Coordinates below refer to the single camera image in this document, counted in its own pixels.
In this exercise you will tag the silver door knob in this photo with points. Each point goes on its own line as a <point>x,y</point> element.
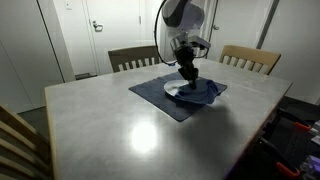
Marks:
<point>215,27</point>

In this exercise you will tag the light wooden chair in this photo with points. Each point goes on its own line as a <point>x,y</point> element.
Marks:
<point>248,55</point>

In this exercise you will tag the blue cloth towel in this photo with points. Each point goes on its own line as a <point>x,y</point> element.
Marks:
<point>198,95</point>

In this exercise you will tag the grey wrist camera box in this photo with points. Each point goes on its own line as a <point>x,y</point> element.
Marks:
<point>201,42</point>

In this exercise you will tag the white door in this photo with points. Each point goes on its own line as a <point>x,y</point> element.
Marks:
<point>116,36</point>
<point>235,26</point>

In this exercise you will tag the white wall switch plate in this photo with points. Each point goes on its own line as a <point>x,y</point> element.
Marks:
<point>68,5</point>

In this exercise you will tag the dark brown wooden chair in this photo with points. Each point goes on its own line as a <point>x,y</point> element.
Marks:
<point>133,55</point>

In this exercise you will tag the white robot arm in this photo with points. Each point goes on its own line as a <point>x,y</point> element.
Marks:
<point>183,16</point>

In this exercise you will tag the slatted wooden chair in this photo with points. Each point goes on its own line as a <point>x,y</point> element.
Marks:
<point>20,143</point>

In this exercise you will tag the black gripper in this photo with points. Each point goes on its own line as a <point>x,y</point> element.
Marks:
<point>186,61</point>

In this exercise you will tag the white round plate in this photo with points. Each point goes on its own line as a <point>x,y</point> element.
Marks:
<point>173,87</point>

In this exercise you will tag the dark blue placemat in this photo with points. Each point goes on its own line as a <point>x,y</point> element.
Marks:
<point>153,95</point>

